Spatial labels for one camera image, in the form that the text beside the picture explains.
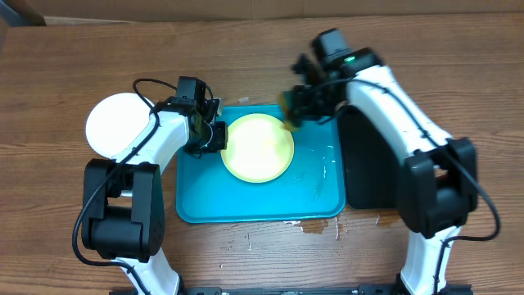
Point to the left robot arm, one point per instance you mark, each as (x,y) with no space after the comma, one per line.
(122,222)

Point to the green and yellow sponge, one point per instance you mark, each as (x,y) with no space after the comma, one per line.
(292,114)

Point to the black rectangular water tray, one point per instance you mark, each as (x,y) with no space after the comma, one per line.
(371,168)

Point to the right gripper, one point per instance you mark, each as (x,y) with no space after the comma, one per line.
(305,102)

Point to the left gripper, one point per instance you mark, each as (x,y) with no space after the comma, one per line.
(221,143)

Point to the light green plate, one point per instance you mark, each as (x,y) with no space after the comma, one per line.
(259,149)

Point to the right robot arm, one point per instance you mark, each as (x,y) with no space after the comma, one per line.
(437,183)

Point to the white plate front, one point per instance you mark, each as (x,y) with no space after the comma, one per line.
(115,122)

